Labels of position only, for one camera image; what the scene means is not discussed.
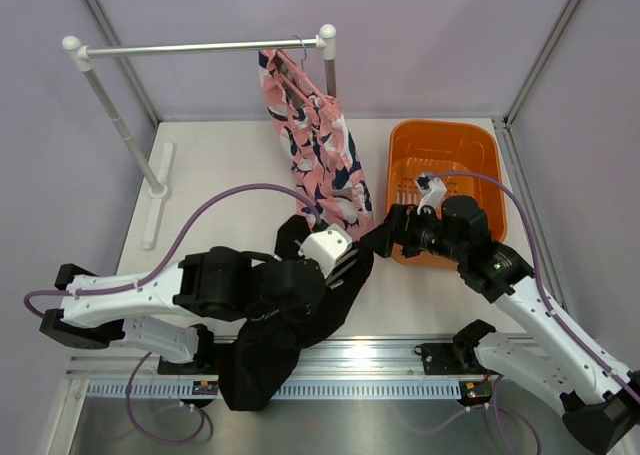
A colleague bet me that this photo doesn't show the orange plastic basket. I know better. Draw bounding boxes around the orange plastic basket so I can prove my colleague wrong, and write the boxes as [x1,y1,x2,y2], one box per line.
[386,119,507,242]

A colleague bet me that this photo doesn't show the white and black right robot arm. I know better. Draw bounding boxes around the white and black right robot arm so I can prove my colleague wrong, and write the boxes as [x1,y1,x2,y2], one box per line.
[362,196,639,454]

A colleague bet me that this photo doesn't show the black shorts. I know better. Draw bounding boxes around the black shorts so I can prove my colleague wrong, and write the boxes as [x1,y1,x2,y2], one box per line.
[217,213,376,412]

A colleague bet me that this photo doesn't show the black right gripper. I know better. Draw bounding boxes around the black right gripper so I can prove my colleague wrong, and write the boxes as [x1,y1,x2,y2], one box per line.
[360,202,466,264]

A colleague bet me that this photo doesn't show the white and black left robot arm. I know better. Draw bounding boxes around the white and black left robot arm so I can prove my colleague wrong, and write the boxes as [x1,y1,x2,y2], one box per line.
[39,247,335,374]

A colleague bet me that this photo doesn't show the silver clothes rack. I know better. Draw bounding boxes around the silver clothes rack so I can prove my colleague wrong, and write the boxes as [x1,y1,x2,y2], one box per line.
[61,23,337,251]

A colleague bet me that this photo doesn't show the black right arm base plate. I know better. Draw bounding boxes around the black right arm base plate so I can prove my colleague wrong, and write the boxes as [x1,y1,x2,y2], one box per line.
[413,342,484,375]

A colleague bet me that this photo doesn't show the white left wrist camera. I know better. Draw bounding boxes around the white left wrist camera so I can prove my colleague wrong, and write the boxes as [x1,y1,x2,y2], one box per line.
[298,224,352,278]

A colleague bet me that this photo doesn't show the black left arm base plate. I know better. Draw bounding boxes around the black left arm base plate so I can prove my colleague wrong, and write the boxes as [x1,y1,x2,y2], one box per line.
[157,343,236,376]

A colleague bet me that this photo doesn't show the pink hanger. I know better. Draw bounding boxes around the pink hanger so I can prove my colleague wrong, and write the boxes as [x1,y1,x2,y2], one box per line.
[274,48,326,109]

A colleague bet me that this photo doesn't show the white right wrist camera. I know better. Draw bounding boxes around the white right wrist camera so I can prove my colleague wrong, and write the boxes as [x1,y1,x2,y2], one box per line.
[414,173,447,215]

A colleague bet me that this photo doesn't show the grey metal hanger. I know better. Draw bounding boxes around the grey metal hanger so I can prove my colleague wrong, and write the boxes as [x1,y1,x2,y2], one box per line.
[301,245,359,290]

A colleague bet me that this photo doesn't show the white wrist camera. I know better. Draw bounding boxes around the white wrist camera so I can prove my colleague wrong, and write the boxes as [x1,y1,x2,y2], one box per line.
[414,173,447,215]
[298,224,352,278]

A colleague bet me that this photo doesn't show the pink shark print shorts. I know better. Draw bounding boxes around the pink shark print shorts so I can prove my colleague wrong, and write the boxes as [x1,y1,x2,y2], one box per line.
[258,50,374,240]

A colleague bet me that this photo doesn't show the white slotted cable duct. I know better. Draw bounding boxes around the white slotted cable duct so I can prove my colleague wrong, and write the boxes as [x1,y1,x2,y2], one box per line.
[87,379,462,400]

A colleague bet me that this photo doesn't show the aluminium front rail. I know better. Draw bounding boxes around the aluminium front rail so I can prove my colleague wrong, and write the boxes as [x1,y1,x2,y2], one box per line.
[64,336,609,379]

